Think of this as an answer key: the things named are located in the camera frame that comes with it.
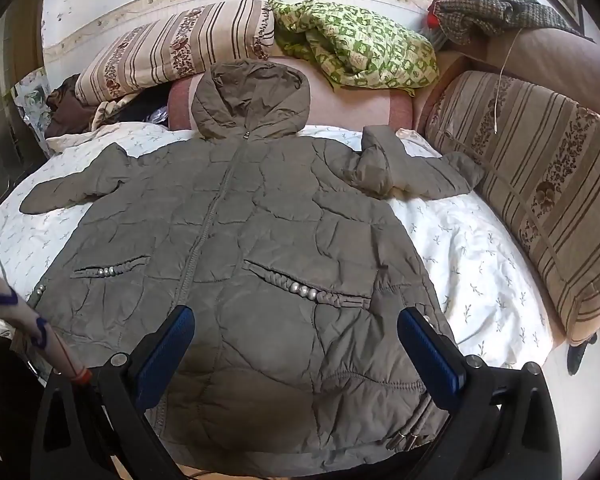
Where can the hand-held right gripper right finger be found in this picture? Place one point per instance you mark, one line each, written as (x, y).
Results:
(430, 355)

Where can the small dark object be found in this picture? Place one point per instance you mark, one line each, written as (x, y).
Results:
(577, 355)

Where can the black cloth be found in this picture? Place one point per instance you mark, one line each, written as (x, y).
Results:
(145, 107)

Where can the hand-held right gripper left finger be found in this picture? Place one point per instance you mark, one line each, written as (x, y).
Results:
(167, 345)

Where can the grey tweed garment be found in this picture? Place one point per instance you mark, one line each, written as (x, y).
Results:
(495, 7)

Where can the olive hooded quilted jacket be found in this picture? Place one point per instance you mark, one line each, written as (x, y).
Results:
(260, 240)

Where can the beige sofa armrest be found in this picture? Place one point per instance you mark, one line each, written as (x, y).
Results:
(555, 60)

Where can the floral plastic wrap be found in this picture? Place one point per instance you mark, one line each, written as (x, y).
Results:
(35, 95)

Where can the striped floral pillow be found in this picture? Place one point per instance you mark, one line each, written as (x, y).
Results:
(180, 45)

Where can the brown cloth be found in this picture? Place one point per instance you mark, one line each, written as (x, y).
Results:
(62, 105)

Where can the pink quilted pillow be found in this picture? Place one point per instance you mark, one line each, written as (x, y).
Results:
(340, 105)

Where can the green patterned blanket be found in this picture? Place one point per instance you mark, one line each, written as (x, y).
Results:
(360, 45)

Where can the white leaf-print bed sheet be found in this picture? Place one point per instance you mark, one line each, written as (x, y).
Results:
(460, 250)

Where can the glass cabinet door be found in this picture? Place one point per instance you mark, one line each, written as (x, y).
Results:
(0, 125)

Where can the white stick with blue scribbles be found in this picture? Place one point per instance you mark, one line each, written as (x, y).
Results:
(25, 320)

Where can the striped floral sofa cushion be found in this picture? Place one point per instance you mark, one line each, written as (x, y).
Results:
(545, 175)

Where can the cream floral cloth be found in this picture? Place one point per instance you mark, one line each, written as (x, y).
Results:
(107, 110)

